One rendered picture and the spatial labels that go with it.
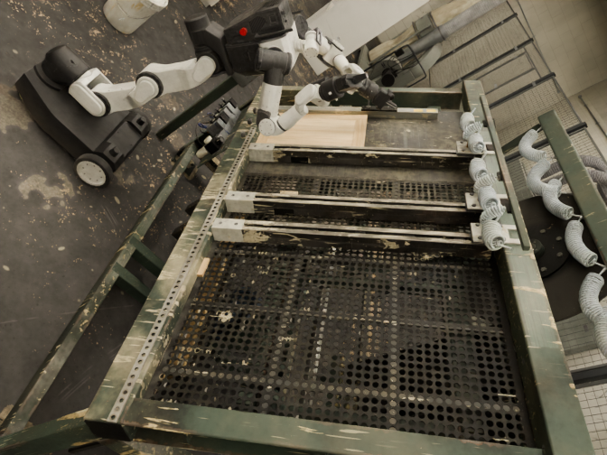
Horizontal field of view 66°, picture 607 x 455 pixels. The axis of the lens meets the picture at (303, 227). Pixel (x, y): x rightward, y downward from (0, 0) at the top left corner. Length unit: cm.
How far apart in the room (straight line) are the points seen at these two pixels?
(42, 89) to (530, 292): 243
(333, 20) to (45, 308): 484
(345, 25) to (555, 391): 534
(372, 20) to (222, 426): 541
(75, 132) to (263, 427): 193
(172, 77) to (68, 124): 62
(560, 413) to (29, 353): 202
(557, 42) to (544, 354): 1005
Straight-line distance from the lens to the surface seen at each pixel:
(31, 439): 185
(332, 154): 228
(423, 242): 179
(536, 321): 158
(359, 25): 622
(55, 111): 278
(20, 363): 238
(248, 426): 136
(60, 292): 253
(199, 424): 140
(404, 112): 271
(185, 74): 247
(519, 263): 175
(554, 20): 1113
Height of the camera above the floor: 213
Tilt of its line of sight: 30 degrees down
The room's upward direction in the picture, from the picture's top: 64 degrees clockwise
